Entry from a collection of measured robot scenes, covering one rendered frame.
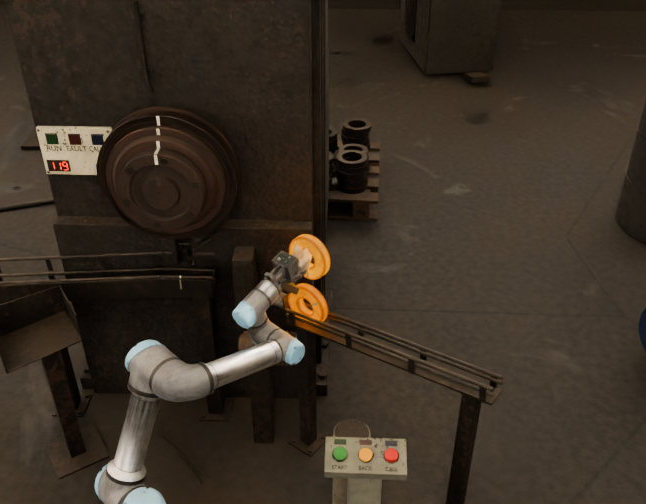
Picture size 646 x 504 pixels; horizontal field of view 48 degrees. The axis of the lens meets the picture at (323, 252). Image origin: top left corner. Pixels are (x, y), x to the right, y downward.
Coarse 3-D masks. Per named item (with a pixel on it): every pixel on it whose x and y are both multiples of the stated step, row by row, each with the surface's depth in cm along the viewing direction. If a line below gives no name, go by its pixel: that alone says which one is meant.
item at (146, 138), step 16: (144, 128) 231; (160, 128) 230; (128, 144) 234; (144, 144) 232; (160, 144) 231; (176, 144) 231; (192, 144) 233; (112, 160) 238; (128, 160) 235; (192, 160) 234; (208, 160) 236; (112, 176) 241; (208, 176) 237; (224, 176) 241; (112, 192) 244; (208, 192) 241; (224, 192) 243; (208, 208) 244; (144, 224) 251; (192, 224) 250
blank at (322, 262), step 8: (296, 240) 240; (304, 240) 238; (312, 240) 237; (304, 248) 240; (312, 248) 237; (320, 248) 236; (320, 256) 236; (328, 256) 238; (312, 264) 244; (320, 264) 238; (328, 264) 238; (312, 272) 242; (320, 272) 240
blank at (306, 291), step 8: (304, 288) 248; (312, 288) 248; (288, 296) 255; (296, 296) 252; (304, 296) 250; (312, 296) 247; (320, 296) 247; (296, 304) 254; (304, 304) 256; (312, 304) 249; (320, 304) 246; (304, 312) 254; (312, 312) 253; (320, 312) 248; (320, 320) 250
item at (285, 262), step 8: (280, 256) 232; (288, 256) 231; (280, 264) 229; (288, 264) 229; (296, 264) 231; (272, 272) 227; (280, 272) 228; (288, 272) 229; (296, 272) 234; (272, 280) 226; (280, 280) 230; (288, 280) 233; (296, 280) 234; (280, 288) 228
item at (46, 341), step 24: (0, 312) 252; (24, 312) 258; (48, 312) 263; (72, 312) 251; (0, 336) 257; (24, 336) 256; (48, 336) 255; (72, 336) 254; (24, 360) 246; (48, 360) 257; (48, 384) 267; (72, 408) 273; (72, 432) 279; (96, 432) 296; (72, 456) 285; (96, 456) 286
